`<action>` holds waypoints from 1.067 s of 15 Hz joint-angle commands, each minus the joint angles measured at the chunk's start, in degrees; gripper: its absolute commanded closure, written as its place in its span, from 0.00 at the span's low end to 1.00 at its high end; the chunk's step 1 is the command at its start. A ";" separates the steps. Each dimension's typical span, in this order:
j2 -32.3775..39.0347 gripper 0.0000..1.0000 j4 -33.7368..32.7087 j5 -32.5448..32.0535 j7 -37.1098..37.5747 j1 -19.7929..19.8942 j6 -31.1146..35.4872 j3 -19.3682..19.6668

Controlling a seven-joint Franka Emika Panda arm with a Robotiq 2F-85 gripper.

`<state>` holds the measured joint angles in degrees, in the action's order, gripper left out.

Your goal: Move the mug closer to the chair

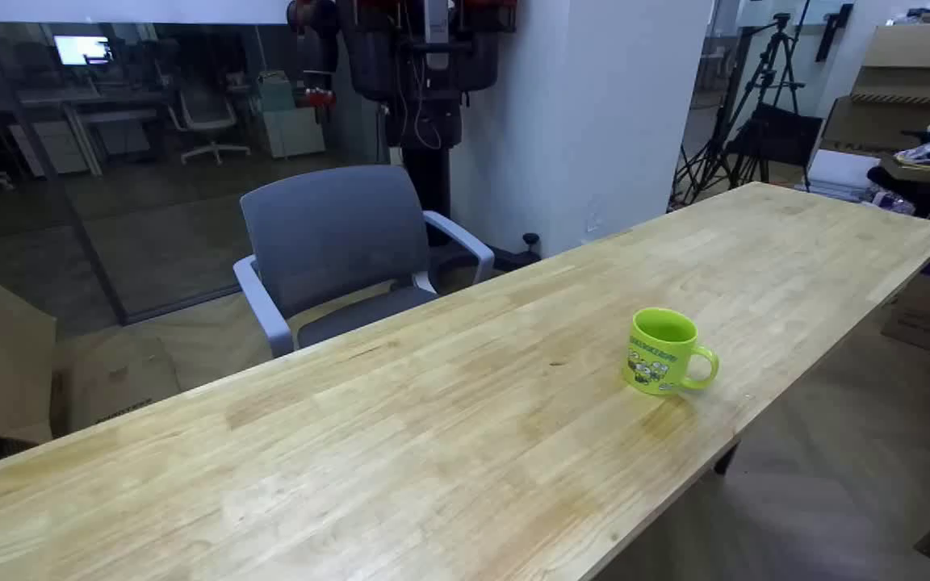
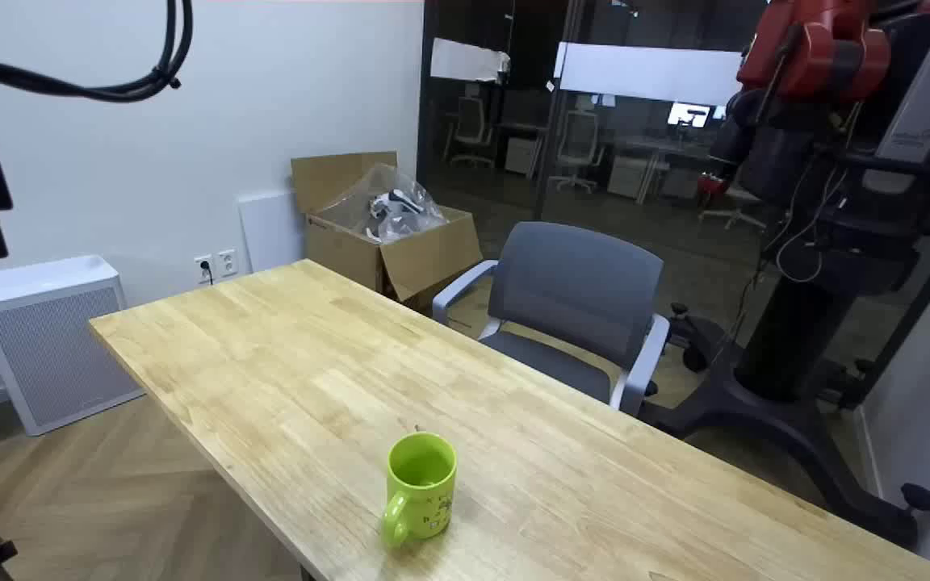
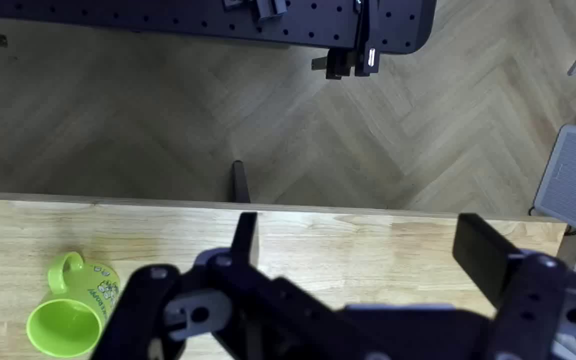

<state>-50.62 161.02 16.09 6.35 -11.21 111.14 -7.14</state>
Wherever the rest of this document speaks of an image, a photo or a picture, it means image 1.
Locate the white box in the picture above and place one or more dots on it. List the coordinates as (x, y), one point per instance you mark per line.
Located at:
(841, 172)

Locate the black seat by tripod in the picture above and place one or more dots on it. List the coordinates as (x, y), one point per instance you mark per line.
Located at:
(778, 133)

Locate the dark round side table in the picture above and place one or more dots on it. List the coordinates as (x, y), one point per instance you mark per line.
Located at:
(919, 187)

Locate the lit computer monitor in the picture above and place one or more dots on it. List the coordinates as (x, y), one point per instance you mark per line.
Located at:
(82, 50)

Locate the black camera tripod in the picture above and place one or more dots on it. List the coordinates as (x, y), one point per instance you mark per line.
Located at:
(778, 50)

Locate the folded brown cardboard sheets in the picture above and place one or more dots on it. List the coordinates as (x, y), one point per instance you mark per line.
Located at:
(907, 75)

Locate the green ceramic mug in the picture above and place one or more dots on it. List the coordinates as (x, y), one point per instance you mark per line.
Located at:
(661, 349)

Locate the red and black pedestal robot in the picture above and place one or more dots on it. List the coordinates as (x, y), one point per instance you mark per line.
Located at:
(422, 65)

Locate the white office chair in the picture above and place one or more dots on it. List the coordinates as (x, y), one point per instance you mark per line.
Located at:
(209, 113)

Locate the grey armchair with white arms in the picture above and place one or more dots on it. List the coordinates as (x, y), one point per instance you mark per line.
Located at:
(336, 231)

